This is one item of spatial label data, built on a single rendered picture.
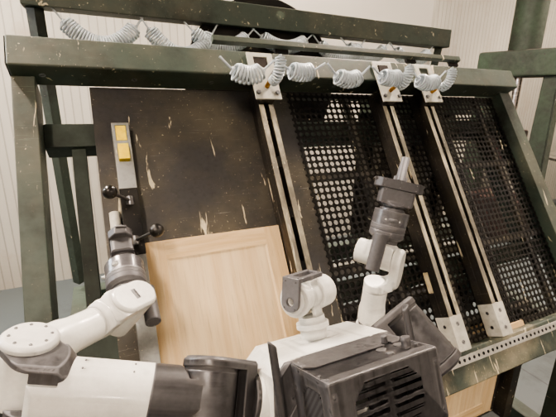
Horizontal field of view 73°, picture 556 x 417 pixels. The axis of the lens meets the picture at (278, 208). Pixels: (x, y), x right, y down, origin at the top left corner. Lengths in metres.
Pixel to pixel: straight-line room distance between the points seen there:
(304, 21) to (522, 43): 4.12
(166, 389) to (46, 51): 1.03
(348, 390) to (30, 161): 1.01
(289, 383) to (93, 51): 1.09
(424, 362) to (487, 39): 6.26
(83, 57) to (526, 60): 5.20
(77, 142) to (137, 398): 0.90
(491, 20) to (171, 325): 6.27
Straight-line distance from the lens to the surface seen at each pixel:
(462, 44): 6.30
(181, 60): 1.37
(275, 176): 1.28
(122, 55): 1.35
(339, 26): 2.17
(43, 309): 1.13
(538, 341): 1.93
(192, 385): 0.65
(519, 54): 5.83
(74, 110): 4.00
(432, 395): 0.67
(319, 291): 0.74
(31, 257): 1.16
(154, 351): 1.13
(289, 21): 2.03
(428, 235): 1.58
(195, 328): 1.17
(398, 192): 0.98
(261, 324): 1.22
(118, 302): 0.81
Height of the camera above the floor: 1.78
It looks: 16 degrees down
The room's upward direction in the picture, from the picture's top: 1 degrees clockwise
